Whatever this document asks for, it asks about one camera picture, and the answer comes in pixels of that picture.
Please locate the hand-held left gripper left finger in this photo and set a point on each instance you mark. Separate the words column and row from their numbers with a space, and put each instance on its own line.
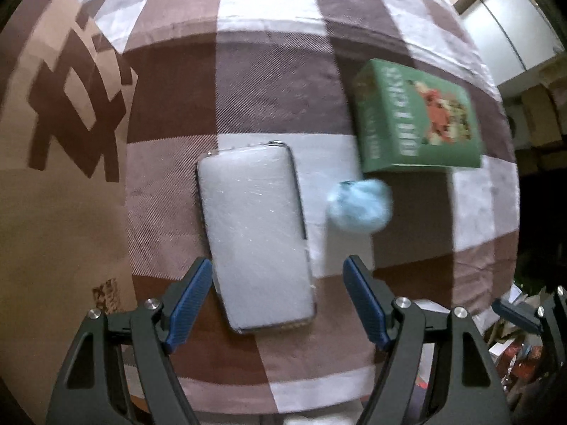
column 188, row 303

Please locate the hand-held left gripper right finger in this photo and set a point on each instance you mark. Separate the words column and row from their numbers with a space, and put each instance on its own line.
column 367, row 303

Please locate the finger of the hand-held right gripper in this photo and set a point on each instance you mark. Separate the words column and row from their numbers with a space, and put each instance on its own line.
column 516, row 313
column 556, row 318

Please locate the light blue pompom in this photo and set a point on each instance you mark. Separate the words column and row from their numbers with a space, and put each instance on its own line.
column 359, row 206

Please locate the brown cardboard box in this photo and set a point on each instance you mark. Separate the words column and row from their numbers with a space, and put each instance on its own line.
column 57, row 164

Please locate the green printed carton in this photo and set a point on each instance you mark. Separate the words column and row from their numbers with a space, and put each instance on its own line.
column 398, row 110

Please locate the stack of cardboard cartons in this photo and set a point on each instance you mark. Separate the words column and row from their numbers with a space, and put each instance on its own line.
column 538, row 119

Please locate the brown white checkered tablecloth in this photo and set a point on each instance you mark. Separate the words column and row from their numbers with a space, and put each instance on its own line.
column 274, row 75

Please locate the white cabinet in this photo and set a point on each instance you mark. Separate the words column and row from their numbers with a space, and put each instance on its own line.
column 509, row 31

